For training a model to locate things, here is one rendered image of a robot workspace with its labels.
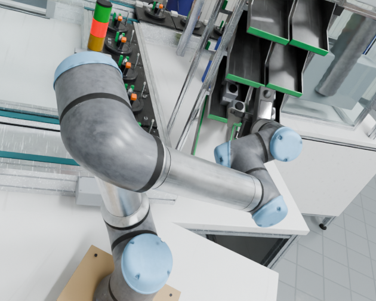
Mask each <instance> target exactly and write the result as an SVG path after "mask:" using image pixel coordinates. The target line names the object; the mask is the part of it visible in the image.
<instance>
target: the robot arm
mask: <svg viewBox="0 0 376 301"><path fill-rule="evenodd" d="M53 88H54V91H55V92H56V101H57V110H58V118H59V123H60V134H61V139H62V141H63V144H64V146H65V148H66V150H67V151H68V153H69V154H70V156H71V157H72V158H73V159H74V160H75V161H76V162H77V163H78V164H79V165H80V166H81V167H83V168H84V169H85V170H87V171H88V172H89V173H91V174H93V175H94V177H95V180H96V182H97V185H98V188H99V190H100V193H101V196H102V198H103V200H102V203H101V215H102V217H103V220H104V222H105V224H106V227H107V231H108V235H109V240H110V246H111V251H112V256H113V262H114V266H115V269H114V271H113V272H112V273H111V274H109V275H108V276H106V277H104V278H103V279H102V280H101V281H100V283H99V284H98V286H97V288H96V290H95V292H94V296H93V301H153V298H154V297H155V296H156V294H157V293H158V291H159V290H160V289H161V288H162V287H163V286H164V285H165V283H166V282H167V280H168V278H169V275H170V273H171V271H172V265H173V259H172V253H171V250H170V248H169V246H168V245H167V243H166V242H165V241H164V242H163V241H162V240H161V238H160V237H158V234H157V231H156V228H155V224H154V221H153V217H152V212H151V209H150V204H149V199H148V197H147V195H146V193H145V192H148V191H150V190H151V189H153V190H156V191H161V192H166V193H169V194H173V195H178V196H183V197H186V198H190V199H195V200H198V201H203V202H208V203H211V204H215V205H220V206H223V207H228V208H232V209H236V210H240V211H244V212H247V213H250V214H251V215H252V216H251V218H252V219H254V221H255V224H256V225H257V226H259V227H261V228H268V227H271V226H274V225H276V224H278V223H279V222H281V221H282V220H283V219H284V218H285V217H286V215H287V214H288V207H287V206H286V204H285V201H284V200H283V196H282V195H281V194H280V192H279V190H278V189H277V187H276V185H275V183H274V181H273V179H272V178H271V176H270V174H269V172H268V171H267V169H266V167H265V165H264V163H267V162H270V161H273V160H275V159H276V160H278V161H282V162H290V161H293V160H294V159H296V158H297V157H298V156H299V154H300V153H301V150H302V147H303V141H302V139H301V137H300V135H299V134H298V133H296V132H295V131H294V130H293V129H292V128H290V127H286V126H284V125H282V124H280V123H278V122H276V121H274V120H272V110H273V100H274V94H275V91H274V90H272V89H269V88H266V87H263V86H259V87H258V88H257V89H256V95H255V104H254V113H249V112H243V111H240V110H237V109H235V108H233V107H230V108H228V109H227V111H228V113H229V116H228V120H227V127H228V128H231V127H232V125H233V124H234V123H237V124H239V123H240V122H241V121H242V120H243V121H242V125H241V127H240V129H239V131H238V130H236V132H235V135H234V138H235V140H232V141H231V140H229V141H228V142H225V143H222V144H221V145H218V146H216V147H215V149H214V158H215V161H216V163H214V162H211V161H208V160H205V159H202V158H199V157H197V156H194V155H191V154H188V153H185V152H182V151H179V150H176V149H173V148H170V147H168V146H164V143H163V141H162V140H161V139H160V138H159V137H158V136H154V135H152V134H149V133H147V132H146V131H144V130H143V129H142V128H141V127H140V126H139V124H138V122H137V121H136V120H135V118H134V114H133V111H132V108H131V104H130V101H129V98H128V94H127V91H126V89H125V86H124V82H123V79H122V72H121V70H120V68H118V65H117V64H116V62H115V61H114V60H113V59H112V58H110V57H109V56H107V55H104V54H102V53H99V52H95V51H84V52H80V53H75V54H72V55H71V56H69V57H67V58H65V59H64V60H63V61H62V62H61V63H60V64H59V65H58V66H57V68H56V71H55V73H54V82H53ZM237 134H238V136H237ZM236 136H237V138H238V139H237V138H236Z"/></svg>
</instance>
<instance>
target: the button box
mask: <svg viewBox="0 0 376 301"><path fill-rule="evenodd" d="M102 200H103V198H102V196H101V193H100V190H99V188H98V185H97V182H96V180H95V178H92V177H80V176H79V177H78V181H77V184H76V193H75V204H78V205H94V206H101V203H102Z"/></svg>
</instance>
